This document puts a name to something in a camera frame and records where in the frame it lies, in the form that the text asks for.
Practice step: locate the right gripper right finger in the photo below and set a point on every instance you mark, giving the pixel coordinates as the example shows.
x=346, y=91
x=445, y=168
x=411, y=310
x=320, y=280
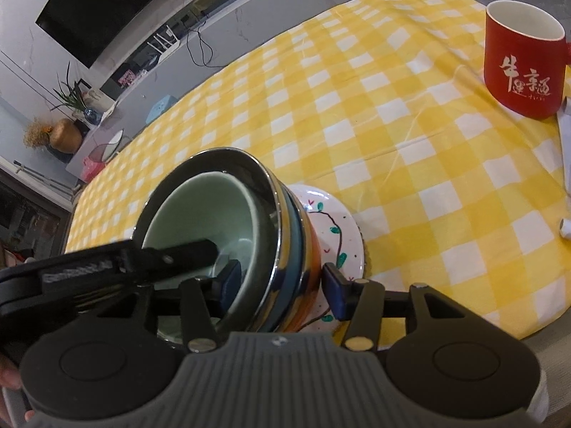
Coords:
x=344, y=296

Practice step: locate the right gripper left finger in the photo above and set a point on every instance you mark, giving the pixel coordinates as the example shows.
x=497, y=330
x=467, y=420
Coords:
x=220, y=291

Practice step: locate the orange steel bowl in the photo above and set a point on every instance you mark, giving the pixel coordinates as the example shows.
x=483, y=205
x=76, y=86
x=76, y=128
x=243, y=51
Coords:
x=308, y=267

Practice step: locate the white fruity painted plate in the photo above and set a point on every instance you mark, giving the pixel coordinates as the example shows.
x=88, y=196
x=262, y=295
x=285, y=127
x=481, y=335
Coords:
x=337, y=235

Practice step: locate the blue steel bowl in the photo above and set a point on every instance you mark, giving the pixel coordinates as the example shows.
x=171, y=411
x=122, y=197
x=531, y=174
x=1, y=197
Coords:
x=281, y=222

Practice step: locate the green ceramic bowl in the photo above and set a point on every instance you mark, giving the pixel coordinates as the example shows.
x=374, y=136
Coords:
x=218, y=207

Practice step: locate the clear glass sticker plate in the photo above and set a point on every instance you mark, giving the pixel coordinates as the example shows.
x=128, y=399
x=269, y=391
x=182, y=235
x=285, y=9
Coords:
x=360, y=254

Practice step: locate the person left hand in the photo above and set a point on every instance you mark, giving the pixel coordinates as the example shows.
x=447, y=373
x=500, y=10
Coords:
x=9, y=379

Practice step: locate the pink plastic basket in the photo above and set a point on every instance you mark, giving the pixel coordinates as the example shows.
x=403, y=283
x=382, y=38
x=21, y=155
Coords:
x=90, y=169

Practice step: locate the white round stool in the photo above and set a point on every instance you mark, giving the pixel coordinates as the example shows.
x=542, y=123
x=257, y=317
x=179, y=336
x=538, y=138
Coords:
x=105, y=152

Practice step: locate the golden brown vase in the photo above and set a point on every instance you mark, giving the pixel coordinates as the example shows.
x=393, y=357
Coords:
x=65, y=137

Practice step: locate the small plant in blue vase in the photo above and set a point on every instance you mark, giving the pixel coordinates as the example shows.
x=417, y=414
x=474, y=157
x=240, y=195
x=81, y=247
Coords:
x=70, y=96

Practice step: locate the light blue plastic stool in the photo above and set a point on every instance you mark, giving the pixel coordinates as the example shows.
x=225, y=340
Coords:
x=160, y=107

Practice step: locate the yellow checkered tablecloth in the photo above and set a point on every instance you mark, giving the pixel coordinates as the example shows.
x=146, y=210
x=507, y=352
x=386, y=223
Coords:
x=381, y=103

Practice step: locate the white wifi router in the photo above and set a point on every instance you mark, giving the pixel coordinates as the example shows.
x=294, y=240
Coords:
x=164, y=41

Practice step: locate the grey tv console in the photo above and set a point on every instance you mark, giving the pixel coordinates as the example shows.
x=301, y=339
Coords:
x=236, y=30

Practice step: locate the red ceramic mug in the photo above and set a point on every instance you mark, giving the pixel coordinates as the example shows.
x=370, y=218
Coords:
x=525, y=59

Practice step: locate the black wall television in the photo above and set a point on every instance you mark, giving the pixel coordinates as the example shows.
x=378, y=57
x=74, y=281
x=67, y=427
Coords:
x=85, y=28

